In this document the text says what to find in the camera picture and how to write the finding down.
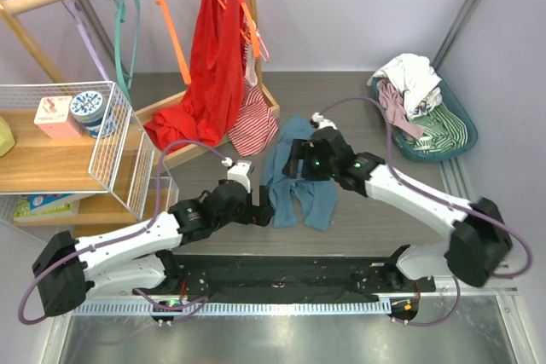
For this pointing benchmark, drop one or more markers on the red white striped garment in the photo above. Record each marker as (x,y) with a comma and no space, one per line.
(256,124)

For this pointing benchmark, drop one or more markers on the green white striped shirt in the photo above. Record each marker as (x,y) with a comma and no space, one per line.
(444,132)

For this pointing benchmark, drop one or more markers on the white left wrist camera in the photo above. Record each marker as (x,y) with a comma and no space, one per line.
(239,171)

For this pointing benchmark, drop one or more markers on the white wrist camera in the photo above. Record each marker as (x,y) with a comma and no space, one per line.
(319,122)
(239,171)

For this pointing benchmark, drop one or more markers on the orange hanger holding red garment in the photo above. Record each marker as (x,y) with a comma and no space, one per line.
(250,34)

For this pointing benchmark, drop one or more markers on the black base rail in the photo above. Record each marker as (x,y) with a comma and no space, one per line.
(284,279)

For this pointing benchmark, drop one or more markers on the white cable duct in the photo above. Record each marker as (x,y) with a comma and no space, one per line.
(137,307)

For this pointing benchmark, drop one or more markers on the orange plastic hanger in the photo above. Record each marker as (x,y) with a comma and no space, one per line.
(181,61)

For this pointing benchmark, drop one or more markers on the pink crumpled garment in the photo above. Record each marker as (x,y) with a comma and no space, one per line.
(392,102)

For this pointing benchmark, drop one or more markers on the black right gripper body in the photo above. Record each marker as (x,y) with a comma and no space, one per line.
(333,169)

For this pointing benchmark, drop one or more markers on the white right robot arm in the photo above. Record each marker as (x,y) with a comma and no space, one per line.
(473,245)

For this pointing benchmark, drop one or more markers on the white crumpled garment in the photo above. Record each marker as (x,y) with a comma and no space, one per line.
(415,80)

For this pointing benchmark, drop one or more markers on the lilac plastic hanger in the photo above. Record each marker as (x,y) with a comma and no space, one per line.
(76,12)

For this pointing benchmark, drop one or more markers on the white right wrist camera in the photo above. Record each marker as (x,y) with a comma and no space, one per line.
(319,122)

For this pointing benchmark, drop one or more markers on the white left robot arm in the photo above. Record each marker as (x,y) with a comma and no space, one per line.
(67,268)

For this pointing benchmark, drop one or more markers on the wooden clothes rack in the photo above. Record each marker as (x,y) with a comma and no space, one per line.
(11,8)

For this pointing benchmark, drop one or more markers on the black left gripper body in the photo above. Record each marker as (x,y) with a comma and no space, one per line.
(242,214)

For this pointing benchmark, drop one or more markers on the teal laundry basket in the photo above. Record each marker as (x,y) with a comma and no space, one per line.
(449,99)

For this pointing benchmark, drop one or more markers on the yellow object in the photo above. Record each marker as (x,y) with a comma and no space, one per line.
(7,140)

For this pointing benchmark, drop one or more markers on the pink box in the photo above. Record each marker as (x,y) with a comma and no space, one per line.
(54,118)

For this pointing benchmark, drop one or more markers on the stacked books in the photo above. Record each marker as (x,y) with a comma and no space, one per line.
(44,207)

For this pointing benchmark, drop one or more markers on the blue tank top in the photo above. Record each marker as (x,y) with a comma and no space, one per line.
(317,199)

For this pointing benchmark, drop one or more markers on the blue white round tin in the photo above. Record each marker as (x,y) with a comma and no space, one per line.
(89,109)

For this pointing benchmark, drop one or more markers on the pink hanger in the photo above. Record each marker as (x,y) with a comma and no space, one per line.
(264,46)

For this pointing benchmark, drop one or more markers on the red garment on hanger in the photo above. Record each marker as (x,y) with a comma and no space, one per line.
(212,102)

